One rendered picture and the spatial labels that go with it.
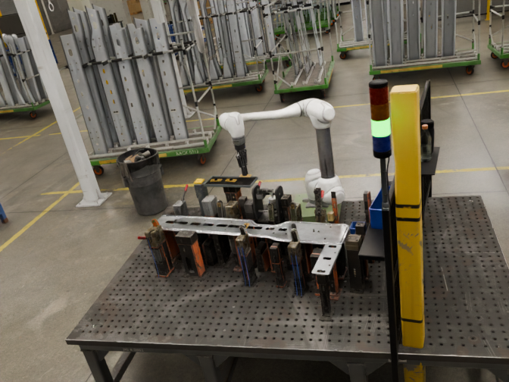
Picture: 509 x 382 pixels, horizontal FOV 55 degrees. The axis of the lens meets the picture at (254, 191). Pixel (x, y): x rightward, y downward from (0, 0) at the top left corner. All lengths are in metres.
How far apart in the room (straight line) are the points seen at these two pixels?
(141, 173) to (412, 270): 3.93
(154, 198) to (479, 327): 4.06
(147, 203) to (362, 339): 3.75
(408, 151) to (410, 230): 0.38
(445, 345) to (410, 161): 1.02
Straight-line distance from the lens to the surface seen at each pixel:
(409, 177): 2.11
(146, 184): 5.77
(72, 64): 7.41
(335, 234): 2.95
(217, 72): 10.81
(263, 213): 3.36
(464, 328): 2.78
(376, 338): 2.69
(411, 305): 2.47
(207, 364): 2.99
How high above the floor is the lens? 2.56
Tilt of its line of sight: 25 degrees down
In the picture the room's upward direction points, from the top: 11 degrees counter-clockwise
